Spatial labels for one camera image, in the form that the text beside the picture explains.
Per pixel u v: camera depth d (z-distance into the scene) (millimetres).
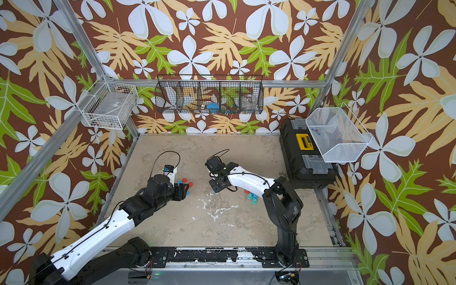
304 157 863
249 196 906
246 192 932
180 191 686
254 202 886
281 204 479
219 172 657
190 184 965
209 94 980
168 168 690
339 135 836
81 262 427
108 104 862
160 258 737
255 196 903
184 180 984
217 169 701
